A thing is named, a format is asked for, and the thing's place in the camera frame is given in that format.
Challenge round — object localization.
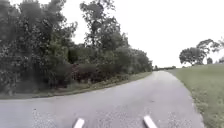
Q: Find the grass verge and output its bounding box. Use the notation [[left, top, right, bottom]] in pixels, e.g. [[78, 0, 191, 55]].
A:
[[0, 71, 154, 100]]

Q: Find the grey asphalt path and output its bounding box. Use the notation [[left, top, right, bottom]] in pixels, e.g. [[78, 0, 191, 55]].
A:
[[0, 70, 207, 128]]

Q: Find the dense wood of trees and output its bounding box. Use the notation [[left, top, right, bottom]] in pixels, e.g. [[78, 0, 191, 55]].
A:
[[0, 0, 154, 98]]

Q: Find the robot's own part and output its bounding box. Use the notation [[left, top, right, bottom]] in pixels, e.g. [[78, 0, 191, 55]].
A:
[[72, 117, 86, 128], [143, 115, 158, 128]]

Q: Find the broad round tree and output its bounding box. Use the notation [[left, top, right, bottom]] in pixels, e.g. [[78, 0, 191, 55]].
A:
[[178, 46, 208, 66]]

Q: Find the grass slope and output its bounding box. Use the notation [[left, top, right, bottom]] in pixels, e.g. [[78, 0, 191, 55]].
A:
[[167, 63, 224, 128]]

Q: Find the small dark bush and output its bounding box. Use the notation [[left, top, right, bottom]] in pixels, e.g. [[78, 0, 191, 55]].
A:
[[206, 57, 214, 65]]

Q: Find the tall thin tree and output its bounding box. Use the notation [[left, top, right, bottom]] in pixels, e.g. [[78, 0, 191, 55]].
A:
[[195, 38, 222, 58]]

